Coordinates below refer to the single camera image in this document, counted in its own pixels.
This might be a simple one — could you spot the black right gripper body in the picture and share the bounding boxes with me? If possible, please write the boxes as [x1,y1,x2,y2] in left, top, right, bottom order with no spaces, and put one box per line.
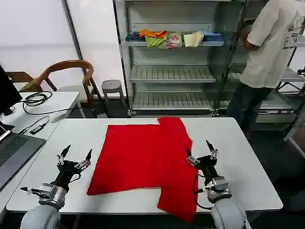
[195,154,222,181]

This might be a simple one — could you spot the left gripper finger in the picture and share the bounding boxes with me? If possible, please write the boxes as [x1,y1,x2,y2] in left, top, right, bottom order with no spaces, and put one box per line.
[57,144,71,166]
[75,149,93,169]

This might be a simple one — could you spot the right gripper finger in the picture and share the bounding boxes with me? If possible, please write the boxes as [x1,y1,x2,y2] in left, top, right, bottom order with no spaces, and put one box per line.
[205,140,218,160]
[186,146,200,166]

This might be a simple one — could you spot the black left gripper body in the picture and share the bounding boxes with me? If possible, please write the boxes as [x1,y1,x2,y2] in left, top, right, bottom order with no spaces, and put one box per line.
[51,160,83,189]

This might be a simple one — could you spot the red shirt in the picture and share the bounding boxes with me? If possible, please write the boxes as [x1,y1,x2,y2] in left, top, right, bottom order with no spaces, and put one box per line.
[87,116,199,224]

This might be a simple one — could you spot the grey laptop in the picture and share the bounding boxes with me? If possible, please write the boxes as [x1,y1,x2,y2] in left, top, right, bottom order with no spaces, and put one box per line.
[0,120,47,190]

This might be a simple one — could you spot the white side desk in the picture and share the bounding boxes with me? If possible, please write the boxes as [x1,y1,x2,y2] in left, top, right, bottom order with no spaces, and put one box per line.
[0,91,81,148]

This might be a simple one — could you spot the glass and metal shelf rack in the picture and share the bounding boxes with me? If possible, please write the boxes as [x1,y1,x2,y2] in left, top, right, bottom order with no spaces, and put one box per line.
[212,0,305,125]

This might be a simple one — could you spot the grey round stool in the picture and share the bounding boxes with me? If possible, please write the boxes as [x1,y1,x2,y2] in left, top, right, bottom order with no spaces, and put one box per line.
[102,80,127,117]

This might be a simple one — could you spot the black monitor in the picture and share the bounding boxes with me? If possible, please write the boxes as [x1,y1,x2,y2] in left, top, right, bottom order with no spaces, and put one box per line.
[0,64,24,116]

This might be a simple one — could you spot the grey shelf rack with clothes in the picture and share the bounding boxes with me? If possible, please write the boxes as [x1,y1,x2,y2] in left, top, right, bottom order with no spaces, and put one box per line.
[113,0,226,117]

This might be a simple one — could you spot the wooden chair with curved back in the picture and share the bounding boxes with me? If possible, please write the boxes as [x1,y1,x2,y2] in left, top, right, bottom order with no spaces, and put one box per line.
[7,59,106,119]

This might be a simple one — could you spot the black stand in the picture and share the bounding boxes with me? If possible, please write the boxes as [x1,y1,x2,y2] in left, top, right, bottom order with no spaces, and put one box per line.
[278,68,305,94]

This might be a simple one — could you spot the person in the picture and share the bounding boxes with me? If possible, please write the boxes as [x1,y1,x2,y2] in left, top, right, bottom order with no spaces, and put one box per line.
[225,0,305,135]

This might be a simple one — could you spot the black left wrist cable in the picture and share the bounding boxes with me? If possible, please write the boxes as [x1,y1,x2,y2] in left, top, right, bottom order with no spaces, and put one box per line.
[68,172,82,185]

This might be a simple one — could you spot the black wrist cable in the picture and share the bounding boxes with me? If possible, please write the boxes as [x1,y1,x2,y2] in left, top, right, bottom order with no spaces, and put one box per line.
[192,174,213,210]
[68,172,82,185]

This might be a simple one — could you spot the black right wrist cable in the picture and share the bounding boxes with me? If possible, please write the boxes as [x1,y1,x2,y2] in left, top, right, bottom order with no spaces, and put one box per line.
[192,174,213,210]

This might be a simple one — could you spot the small black adapter with cable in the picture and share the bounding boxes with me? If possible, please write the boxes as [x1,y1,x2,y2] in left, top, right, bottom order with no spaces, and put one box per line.
[19,116,50,136]

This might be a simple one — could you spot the coiled black cable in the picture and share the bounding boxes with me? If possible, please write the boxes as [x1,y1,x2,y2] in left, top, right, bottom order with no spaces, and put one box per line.
[22,91,84,115]

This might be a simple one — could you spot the grey metal frame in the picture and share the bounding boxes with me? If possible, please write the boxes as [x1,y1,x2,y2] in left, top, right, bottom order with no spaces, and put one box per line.
[283,114,305,158]

